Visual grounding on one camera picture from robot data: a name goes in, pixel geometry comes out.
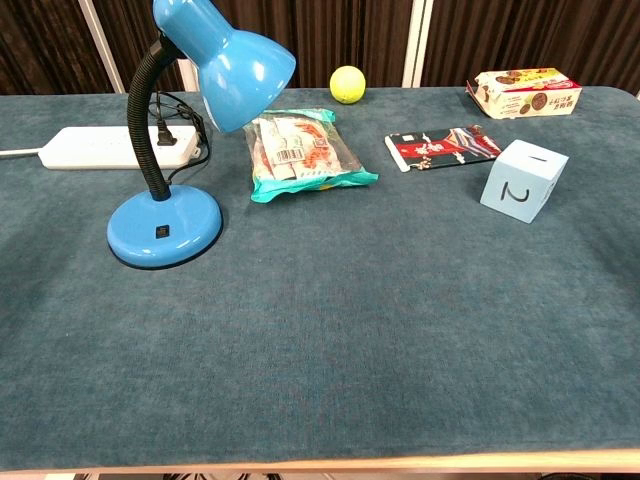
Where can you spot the blue desk lamp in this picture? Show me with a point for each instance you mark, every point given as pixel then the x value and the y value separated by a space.
pixel 235 75

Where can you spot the blue table cloth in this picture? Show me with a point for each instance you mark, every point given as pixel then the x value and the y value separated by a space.
pixel 350 320

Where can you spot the teal snack packet bag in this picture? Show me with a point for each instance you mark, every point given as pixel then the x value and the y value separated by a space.
pixel 300 155

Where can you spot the red black patterned packet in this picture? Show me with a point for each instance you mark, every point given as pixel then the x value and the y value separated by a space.
pixel 440 147

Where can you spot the yellow tennis ball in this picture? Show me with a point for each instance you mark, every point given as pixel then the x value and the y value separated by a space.
pixel 347 84

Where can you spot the light blue numbered cube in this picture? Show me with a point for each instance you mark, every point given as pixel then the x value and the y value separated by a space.
pixel 522 185

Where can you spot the white power strip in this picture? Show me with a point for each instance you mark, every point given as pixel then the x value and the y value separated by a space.
pixel 95 147

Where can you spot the white cookie box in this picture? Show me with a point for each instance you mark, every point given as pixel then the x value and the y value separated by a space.
pixel 530 95

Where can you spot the dark brown curtain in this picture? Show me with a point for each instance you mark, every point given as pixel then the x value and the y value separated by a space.
pixel 525 35

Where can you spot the white vertical frame post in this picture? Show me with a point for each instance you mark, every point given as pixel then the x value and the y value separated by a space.
pixel 416 44
pixel 104 45

